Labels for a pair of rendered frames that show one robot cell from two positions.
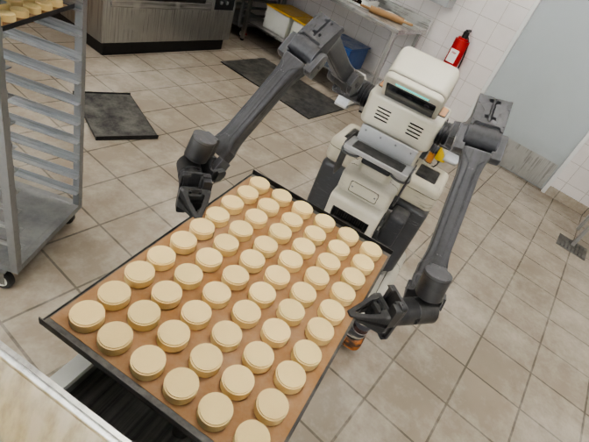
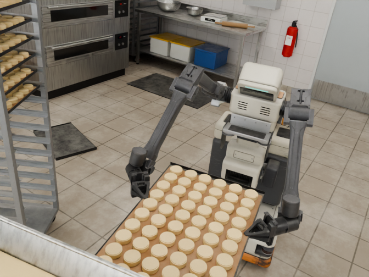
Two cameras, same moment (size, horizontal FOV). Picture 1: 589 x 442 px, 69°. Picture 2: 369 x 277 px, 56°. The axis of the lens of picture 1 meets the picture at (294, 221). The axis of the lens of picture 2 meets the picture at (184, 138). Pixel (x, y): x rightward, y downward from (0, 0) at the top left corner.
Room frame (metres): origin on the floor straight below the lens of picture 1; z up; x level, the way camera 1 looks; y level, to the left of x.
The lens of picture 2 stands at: (-0.27, -0.01, 1.82)
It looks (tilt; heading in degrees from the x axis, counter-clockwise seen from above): 29 degrees down; 5
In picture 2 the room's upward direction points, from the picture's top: 6 degrees clockwise
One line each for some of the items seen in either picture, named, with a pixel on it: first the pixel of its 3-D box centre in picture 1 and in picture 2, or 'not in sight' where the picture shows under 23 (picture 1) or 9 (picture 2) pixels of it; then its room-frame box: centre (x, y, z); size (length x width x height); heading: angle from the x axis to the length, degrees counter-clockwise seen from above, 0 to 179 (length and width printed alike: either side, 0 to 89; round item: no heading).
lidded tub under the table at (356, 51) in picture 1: (344, 53); (211, 56); (5.06, 0.20, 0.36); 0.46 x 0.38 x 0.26; 157
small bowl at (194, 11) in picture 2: not in sight; (194, 11); (5.35, 0.57, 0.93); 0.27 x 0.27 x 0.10
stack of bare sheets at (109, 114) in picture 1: (114, 114); (64, 139); (2.57, 1.44, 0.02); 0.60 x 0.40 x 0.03; 47
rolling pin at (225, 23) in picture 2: (386, 15); (234, 25); (4.80, -0.07, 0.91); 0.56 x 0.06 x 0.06; 94
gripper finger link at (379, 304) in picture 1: (365, 316); (255, 233); (0.63, -0.20, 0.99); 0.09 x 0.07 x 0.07; 121
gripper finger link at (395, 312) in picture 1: (370, 310); (256, 229); (0.63, -0.20, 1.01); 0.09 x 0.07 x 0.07; 121
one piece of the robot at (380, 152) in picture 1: (376, 163); (246, 136); (1.46, -0.20, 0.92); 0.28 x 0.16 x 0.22; 76
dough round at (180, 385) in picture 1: (180, 386); not in sight; (0.34, 0.06, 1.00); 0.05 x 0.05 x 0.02
